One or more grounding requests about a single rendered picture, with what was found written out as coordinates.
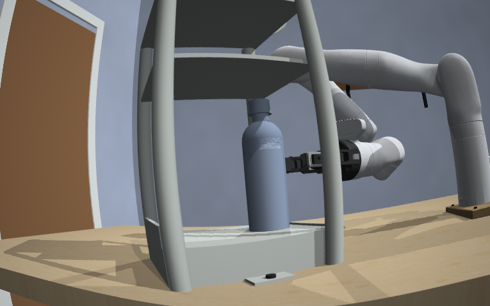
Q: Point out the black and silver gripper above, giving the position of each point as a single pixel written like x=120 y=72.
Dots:
x=350 y=159

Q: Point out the blue-grey bottle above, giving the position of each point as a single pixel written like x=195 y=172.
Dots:
x=265 y=171

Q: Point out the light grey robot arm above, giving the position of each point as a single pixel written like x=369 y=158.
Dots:
x=386 y=71

